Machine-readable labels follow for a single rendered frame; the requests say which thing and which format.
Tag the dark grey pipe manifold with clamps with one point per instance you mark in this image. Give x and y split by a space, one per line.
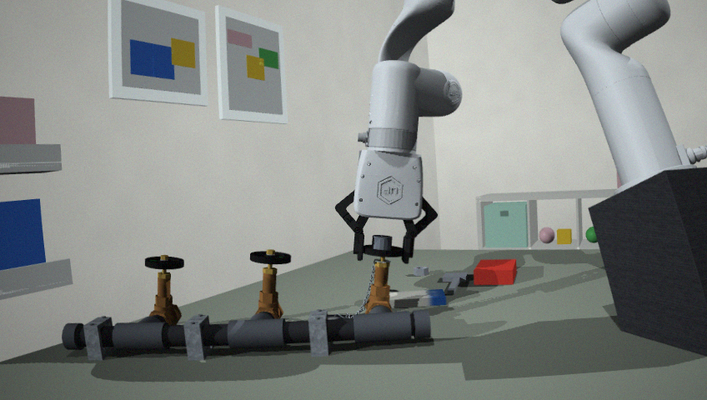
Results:
266 329

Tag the bag of cable ties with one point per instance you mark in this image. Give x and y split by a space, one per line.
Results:
417 298

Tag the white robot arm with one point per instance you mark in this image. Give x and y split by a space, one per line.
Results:
595 34

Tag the red block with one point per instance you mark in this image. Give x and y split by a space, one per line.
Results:
495 272

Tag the grey cylinder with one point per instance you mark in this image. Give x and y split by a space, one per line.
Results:
381 242

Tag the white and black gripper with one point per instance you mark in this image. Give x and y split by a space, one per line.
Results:
389 184

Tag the black tag with metal chain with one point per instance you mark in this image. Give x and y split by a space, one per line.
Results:
337 316

